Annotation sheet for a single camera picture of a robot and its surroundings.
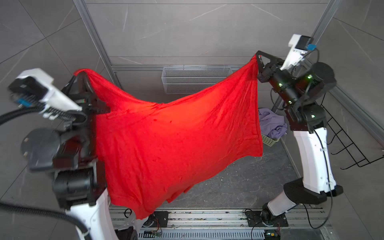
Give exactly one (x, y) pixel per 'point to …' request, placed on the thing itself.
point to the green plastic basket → (269, 141)
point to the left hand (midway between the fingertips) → (80, 67)
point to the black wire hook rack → (344, 150)
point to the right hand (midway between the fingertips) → (256, 52)
